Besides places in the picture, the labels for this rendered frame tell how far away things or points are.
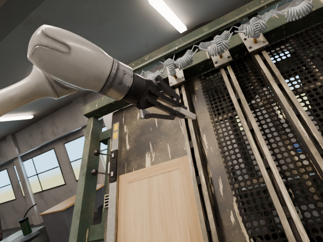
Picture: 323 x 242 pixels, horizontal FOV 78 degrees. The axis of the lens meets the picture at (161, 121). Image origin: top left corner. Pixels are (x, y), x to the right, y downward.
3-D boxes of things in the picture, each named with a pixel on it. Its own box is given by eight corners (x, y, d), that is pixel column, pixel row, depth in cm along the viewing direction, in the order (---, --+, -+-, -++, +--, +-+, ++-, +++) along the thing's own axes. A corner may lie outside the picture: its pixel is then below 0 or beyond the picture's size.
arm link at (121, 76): (118, 53, 44) (140, 66, 47) (105, 62, 52) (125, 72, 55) (104, 90, 43) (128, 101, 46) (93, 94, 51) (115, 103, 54)
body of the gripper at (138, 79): (126, 100, 47) (158, 114, 51) (137, 67, 48) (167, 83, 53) (115, 102, 53) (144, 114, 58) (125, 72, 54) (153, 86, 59)
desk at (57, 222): (120, 209, 510) (110, 180, 514) (74, 248, 378) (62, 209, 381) (99, 212, 540) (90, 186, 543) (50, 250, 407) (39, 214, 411)
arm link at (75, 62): (119, 49, 44) (103, 60, 55) (41, 4, 36) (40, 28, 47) (102, 95, 42) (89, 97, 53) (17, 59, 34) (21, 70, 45)
